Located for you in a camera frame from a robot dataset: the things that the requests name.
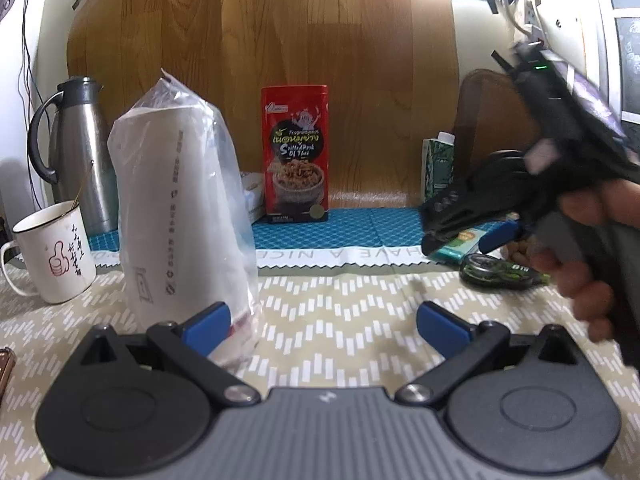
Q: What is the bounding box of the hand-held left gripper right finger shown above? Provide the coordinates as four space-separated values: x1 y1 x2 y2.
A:
395 301 585 407

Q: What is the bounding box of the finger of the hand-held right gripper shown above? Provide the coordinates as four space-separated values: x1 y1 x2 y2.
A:
477 219 529 255
419 169 523 262

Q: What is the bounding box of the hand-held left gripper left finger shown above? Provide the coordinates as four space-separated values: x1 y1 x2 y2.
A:
79 301 262 407

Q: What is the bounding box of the bagged stack of paper cups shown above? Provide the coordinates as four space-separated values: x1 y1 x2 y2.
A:
106 66 262 367

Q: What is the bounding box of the person's right hand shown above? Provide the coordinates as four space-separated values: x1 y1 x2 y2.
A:
529 191 640 346

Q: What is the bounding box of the black green correction tape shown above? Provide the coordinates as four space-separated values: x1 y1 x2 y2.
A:
459 253 552 289

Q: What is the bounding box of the small green box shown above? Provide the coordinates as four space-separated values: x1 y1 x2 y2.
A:
431 226 489 264

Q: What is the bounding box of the green drink carton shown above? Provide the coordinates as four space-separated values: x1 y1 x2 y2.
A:
421 131 457 207

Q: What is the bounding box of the brown chair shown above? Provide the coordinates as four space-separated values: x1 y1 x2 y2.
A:
451 68 532 207

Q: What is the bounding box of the window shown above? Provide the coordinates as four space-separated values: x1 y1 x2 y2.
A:
611 9 640 126

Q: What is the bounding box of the blue patterned mat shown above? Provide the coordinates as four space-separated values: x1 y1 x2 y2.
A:
84 204 522 252

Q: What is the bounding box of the beige patterned tablecloth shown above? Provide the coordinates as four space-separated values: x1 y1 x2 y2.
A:
0 255 640 480

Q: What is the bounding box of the white lettered paper strip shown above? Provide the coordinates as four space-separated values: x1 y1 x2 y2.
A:
9 244 437 273

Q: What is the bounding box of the white wet wipes pack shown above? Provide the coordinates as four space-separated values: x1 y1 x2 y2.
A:
239 171 267 224

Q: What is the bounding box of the white mug with red print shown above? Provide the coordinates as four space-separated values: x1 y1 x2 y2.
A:
0 199 99 306

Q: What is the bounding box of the red snack box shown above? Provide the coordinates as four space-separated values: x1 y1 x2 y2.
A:
260 85 332 225

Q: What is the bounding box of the steel thermos jug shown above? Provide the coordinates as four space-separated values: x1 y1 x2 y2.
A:
26 76 119 239

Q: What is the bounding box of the brown phone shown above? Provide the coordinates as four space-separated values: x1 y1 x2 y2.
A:
0 346 14 397

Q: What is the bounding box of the wooden board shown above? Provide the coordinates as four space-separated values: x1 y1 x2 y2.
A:
66 0 462 209

